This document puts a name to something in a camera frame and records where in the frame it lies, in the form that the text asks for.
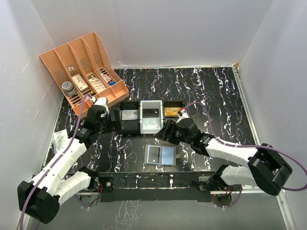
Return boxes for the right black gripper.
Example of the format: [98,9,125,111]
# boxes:
[155,120,192,145]

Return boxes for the grey leather card holder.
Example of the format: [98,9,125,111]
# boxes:
[144,145,182,166]

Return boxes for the black card with chip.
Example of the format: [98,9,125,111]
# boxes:
[146,146,160,164]

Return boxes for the black and white tray set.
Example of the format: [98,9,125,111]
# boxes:
[114,100,185,135]

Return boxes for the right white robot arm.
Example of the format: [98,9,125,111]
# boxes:
[155,115,293,196]

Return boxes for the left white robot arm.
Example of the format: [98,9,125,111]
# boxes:
[17,96,112,229]

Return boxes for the cards in black tray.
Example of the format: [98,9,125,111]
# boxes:
[122,110,139,121]

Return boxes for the gold card in tray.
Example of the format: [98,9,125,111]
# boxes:
[165,107,181,117]

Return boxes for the black card in white tray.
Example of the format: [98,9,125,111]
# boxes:
[142,108,159,118]

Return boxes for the white label cards stack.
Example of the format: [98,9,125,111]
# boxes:
[87,74,106,93]

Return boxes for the small pink white packet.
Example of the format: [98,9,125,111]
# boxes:
[100,69,113,83]

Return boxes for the white pink box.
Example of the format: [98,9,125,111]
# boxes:
[72,74,89,92]

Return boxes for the small round patterned tin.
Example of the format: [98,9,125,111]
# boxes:
[61,81,76,97]

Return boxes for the orange plastic desk organizer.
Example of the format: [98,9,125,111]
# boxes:
[40,32,129,116]

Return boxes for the white printed paper sheet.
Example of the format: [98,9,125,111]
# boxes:
[52,129,68,154]

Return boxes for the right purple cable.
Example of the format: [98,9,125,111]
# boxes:
[179,102,307,209]

